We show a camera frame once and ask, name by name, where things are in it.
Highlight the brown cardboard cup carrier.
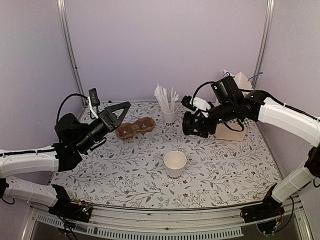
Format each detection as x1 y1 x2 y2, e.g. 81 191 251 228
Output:
115 117 156 141

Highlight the floral patterned table mat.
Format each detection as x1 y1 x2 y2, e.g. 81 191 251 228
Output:
51 102 281 209

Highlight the left aluminium frame post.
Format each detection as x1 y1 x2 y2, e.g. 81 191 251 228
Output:
56 0 85 95

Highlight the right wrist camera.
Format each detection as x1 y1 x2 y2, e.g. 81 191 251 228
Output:
181 95 212 112

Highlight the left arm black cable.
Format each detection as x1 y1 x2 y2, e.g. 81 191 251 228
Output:
57 93 90 123

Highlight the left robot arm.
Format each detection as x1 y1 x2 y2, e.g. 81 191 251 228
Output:
0 101 131 222

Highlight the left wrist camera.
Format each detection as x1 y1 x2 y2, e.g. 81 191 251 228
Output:
88 88 101 119

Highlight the white cup holding straws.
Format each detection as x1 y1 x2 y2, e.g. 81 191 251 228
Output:
161 105 177 127

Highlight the front aluminium rail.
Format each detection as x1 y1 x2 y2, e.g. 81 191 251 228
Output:
22 195 315 240

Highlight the bundle of white wrapped straws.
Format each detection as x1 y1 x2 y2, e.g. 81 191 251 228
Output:
154 84 179 113

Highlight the white paper coffee cup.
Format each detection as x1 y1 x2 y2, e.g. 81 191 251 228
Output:
163 151 187 179

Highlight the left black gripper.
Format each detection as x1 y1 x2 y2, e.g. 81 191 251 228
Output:
75 101 131 154

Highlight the aluminium frame post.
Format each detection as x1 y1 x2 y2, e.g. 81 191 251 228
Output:
56 0 85 95
252 0 276 75

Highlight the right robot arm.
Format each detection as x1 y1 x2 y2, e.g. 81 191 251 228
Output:
181 76 320 223

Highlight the black plastic cup lid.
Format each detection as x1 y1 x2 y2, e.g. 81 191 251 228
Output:
182 111 194 136

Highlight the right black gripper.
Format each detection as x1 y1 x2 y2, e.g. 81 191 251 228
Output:
186 100 237 139

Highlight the right aluminium frame post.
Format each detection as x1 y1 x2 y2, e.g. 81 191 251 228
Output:
252 0 276 75

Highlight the checkered paper takeout bag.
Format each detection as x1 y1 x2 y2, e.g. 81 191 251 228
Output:
212 73 265 142

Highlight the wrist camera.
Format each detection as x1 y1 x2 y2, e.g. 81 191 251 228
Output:
181 95 212 112
88 88 101 119

